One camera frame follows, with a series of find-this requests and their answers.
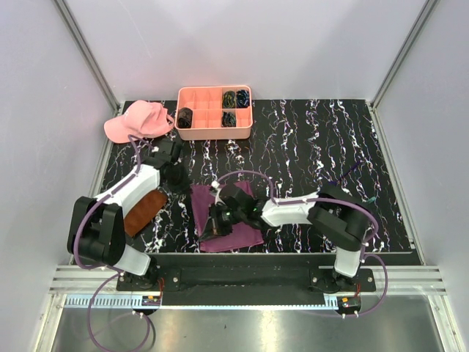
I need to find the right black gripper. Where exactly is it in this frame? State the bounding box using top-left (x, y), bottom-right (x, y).
top-left (200, 202), bottom-right (245, 242)

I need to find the purple cloth napkin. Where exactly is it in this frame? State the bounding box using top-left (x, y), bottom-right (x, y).
top-left (191, 185), bottom-right (264, 253)

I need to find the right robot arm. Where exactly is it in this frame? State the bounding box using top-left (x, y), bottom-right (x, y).
top-left (199, 183), bottom-right (378, 294)

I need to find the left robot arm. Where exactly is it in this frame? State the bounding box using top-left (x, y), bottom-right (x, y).
top-left (67, 139), bottom-right (190, 290)

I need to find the brown cloth napkin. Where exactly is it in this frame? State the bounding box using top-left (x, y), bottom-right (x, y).
top-left (124, 190), bottom-right (168, 238)

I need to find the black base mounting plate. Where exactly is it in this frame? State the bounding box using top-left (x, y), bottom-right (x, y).
top-left (117, 253), bottom-right (377, 309)

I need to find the dark rolled sock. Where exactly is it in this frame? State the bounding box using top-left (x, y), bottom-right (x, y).
top-left (177, 107), bottom-right (193, 129)

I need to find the pink baseball cap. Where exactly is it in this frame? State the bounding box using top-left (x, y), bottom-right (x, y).
top-left (103, 100), bottom-right (174, 144)

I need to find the pink divided organizer box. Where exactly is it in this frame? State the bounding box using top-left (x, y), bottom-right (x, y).
top-left (175, 85), bottom-right (254, 141)

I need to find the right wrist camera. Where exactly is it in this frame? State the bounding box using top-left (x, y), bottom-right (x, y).
top-left (215, 184), bottom-right (254, 210)

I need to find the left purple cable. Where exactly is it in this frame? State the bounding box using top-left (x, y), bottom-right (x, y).
top-left (71, 133), bottom-right (157, 351)

